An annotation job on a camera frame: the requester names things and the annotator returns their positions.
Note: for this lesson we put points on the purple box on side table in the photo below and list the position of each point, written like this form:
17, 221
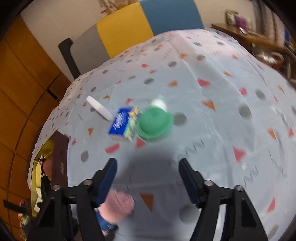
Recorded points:
242, 22

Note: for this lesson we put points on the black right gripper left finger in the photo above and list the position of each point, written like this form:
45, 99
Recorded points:
91, 193

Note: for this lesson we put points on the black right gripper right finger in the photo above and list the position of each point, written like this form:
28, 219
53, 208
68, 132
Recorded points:
205, 195

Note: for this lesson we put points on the green felt hat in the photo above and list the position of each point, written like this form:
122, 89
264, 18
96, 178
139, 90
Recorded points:
154, 123

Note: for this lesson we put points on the grey yellow blue chair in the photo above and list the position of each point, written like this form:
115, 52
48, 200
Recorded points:
127, 27

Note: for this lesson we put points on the small white bottle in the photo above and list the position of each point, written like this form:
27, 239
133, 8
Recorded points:
159, 103

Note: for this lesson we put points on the patterned white tablecloth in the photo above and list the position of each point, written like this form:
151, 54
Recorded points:
234, 121

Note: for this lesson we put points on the blue tissue pack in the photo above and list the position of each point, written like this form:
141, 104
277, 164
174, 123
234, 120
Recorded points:
123, 126

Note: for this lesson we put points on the wooden side table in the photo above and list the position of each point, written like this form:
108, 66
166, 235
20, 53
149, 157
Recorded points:
253, 39

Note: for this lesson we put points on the white eraser block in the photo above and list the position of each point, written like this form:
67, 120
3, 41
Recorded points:
99, 108

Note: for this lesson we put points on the pink knitted sock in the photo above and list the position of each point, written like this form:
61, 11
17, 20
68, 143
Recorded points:
116, 207

